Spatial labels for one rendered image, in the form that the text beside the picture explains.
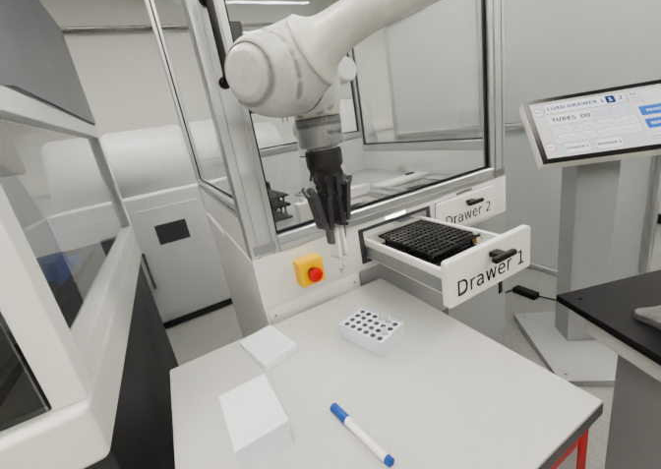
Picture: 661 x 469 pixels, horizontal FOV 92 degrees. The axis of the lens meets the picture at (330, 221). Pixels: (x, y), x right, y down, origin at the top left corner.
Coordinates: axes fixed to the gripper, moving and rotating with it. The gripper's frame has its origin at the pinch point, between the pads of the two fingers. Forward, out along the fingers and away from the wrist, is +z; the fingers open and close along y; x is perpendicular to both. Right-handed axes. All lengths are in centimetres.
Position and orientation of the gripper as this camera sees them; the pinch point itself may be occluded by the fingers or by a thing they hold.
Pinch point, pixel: (337, 241)
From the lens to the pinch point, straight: 70.0
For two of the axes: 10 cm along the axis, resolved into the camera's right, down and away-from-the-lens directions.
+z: 1.6, 9.4, 2.9
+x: -7.0, -1.0, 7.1
